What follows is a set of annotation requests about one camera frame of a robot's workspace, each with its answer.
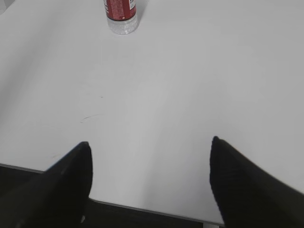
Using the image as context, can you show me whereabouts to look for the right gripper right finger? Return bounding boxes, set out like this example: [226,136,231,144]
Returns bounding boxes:
[209,136,304,228]

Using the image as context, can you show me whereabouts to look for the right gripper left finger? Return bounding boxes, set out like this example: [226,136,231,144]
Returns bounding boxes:
[0,142,93,228]

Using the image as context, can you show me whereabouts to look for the clear plastic water bottle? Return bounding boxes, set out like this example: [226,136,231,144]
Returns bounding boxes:
[104,0,138,35]

